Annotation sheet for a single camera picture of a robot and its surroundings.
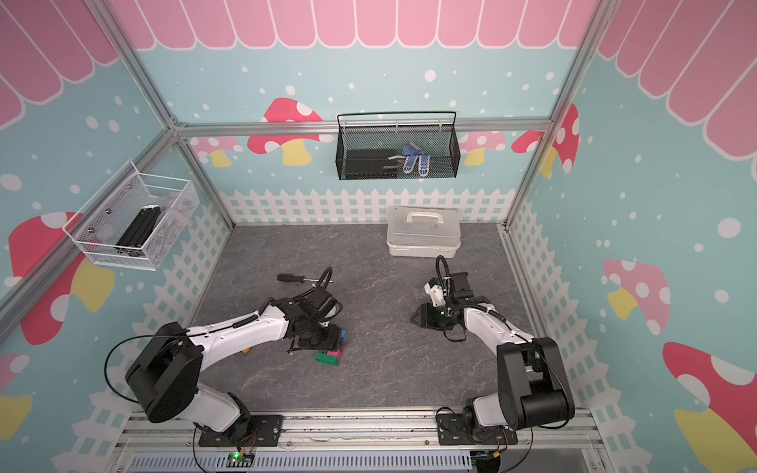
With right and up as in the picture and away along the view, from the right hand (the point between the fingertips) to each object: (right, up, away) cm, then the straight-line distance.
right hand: (417, 319), depth 89 cm
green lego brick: (-28, -10, -4) cm, 30 cm away
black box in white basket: (-69, +25, -19) cm, 76 cm away
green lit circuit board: (-46, -31, -16) cm, 58 cm away
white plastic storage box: (+3, +27, +13) cm, 31 cm away
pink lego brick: (-23, -9, -4) cm, 26 cm away
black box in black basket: (-14, +47, 0) cm, 49 cm away
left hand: (-26, -8, -4) cm, 27 cm away
